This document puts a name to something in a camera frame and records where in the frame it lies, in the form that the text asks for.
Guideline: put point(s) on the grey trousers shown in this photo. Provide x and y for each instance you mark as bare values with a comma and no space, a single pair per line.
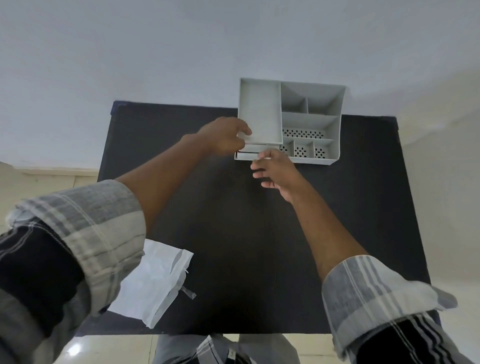
262,348

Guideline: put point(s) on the white plastic desk organizer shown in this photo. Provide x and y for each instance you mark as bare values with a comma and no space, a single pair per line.
318,123

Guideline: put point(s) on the person's left forearm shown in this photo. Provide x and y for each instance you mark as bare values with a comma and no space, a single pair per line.
165,176

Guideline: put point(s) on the person's left hand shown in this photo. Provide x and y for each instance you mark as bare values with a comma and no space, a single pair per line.
221,137

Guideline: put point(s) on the person's right thumb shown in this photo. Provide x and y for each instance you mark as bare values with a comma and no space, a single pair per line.
269,183

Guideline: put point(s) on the person's right hand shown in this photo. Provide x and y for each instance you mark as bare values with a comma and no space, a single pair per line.
287,174

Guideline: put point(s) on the person's right middle finger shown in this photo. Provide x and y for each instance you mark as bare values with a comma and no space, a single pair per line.
260,164

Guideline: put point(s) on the person's left thumb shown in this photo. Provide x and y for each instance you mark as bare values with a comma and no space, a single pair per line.
244,129

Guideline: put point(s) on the white plastic drawer tray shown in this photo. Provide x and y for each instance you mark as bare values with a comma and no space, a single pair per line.
260,108

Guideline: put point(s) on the person's right forearm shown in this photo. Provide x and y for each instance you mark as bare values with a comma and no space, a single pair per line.
322,232

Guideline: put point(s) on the white plastic bag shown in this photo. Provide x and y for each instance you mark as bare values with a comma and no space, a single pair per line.
150,285

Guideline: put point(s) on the grey plaid shirt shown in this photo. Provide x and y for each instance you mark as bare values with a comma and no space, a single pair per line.
93,225

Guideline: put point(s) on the black table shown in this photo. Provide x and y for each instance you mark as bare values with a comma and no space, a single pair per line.
240,243

